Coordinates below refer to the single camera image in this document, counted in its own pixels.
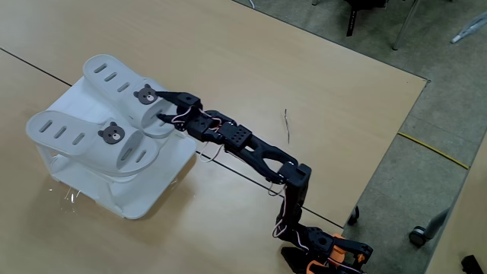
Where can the white bear slipper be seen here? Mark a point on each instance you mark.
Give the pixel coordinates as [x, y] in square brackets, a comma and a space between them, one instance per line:
[87, 148]
[114, 81]

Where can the white two-tier plastic box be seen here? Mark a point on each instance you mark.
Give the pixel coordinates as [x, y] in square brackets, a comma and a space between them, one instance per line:
[160, 182]

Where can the black caster wheel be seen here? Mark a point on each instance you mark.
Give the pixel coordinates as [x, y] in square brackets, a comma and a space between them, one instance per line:
[354, 216]

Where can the black chair base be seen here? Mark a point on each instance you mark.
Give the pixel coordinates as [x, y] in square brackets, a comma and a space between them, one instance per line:
[363, 11]

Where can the metal furniture leg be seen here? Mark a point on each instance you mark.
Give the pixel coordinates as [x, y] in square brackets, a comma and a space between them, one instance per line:
[405, 24]

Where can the grey caster wheel with leg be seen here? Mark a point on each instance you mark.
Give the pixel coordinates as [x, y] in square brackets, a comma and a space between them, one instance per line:
[418, 236]

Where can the grey plastic object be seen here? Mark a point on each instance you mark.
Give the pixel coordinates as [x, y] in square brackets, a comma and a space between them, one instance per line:
[470, 28]

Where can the small black object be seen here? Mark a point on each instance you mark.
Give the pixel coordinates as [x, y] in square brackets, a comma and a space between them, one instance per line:
[472, 265]

